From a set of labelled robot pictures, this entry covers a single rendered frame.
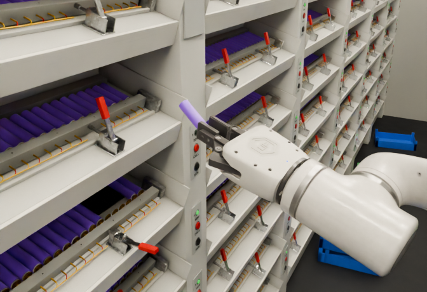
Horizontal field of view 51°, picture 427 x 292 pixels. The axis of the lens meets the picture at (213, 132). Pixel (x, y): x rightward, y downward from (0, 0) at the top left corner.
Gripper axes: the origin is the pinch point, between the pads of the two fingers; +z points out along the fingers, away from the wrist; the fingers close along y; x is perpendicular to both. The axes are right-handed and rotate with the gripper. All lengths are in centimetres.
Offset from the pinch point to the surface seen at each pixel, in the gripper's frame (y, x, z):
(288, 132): -72, 45, 23
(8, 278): 30.8, 18.8, 10.1
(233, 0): -32.3, -7.9, 24.5
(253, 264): -52, 89, 13
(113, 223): 11.3, 21.4, 10.9
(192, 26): -12.7, -8.3, 18.1
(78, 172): 18.5, 4.3, 9.3
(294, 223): -86, 95, 16
